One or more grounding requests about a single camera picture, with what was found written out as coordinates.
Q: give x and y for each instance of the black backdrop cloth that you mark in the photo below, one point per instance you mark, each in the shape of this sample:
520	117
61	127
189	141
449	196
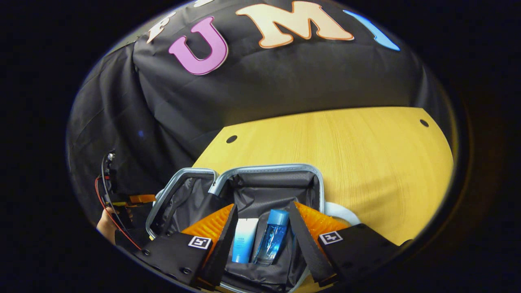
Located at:
264	81

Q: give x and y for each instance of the clear blue toner bottle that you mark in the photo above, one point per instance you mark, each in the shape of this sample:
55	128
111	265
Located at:
272	236

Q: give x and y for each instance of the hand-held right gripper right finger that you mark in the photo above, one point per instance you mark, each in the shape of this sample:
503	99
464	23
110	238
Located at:
303	244

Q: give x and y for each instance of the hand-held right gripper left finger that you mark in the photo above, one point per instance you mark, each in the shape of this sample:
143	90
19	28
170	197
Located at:
226	244

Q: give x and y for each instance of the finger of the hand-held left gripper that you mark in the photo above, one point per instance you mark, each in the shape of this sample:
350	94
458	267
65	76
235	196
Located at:
142	199

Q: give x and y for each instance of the pale blue suitcase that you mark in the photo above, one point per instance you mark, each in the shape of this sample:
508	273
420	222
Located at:
264	191

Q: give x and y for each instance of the white blue cosmetic tube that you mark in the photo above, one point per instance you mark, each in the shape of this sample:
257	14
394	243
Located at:
244	240

